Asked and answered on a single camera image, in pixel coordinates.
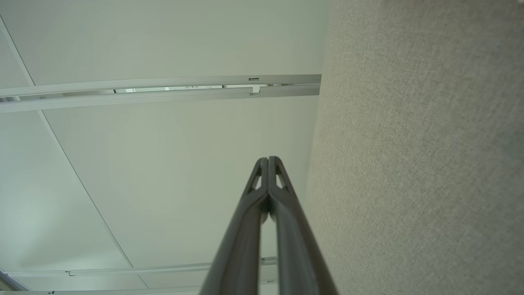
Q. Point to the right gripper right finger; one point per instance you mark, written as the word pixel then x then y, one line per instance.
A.
pixel 294 254

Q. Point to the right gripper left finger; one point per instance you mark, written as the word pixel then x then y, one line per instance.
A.
pixel 237 254

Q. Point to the grey partition post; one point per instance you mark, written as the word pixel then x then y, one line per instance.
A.
pixel 82 88
pixel 163 97

